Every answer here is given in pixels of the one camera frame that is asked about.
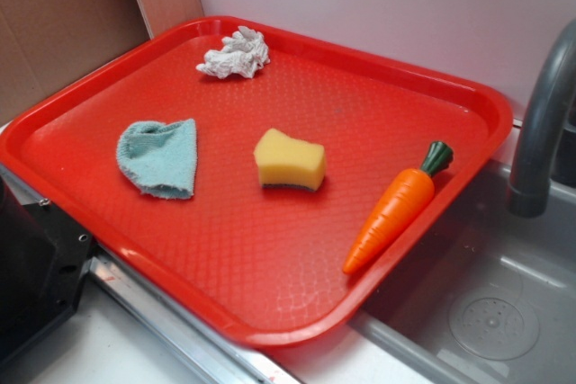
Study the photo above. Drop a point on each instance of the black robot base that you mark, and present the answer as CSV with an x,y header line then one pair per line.
x,y
45,256

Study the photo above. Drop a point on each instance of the yellow sponge with green base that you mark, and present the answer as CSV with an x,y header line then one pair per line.
x,y
285,161

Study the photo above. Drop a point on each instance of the red plastic tray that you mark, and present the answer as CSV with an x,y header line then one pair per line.
x,y
260,264

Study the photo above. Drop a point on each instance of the orange toy carrot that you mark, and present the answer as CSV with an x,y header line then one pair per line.
x,y
405,198

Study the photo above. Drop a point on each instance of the crumpled white paper towel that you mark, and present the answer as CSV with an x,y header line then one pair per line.
x,y
243,54

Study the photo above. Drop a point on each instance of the light blue cloth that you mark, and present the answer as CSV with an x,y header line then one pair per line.
x,y
160,159

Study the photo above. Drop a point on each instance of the grey plastic sink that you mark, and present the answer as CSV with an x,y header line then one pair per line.
x,y
484,296

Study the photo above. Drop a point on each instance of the grey faucet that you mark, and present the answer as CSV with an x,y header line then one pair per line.
x,y
545,150

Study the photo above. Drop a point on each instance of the brown cardboard panel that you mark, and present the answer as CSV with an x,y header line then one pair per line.
x,y
48,44

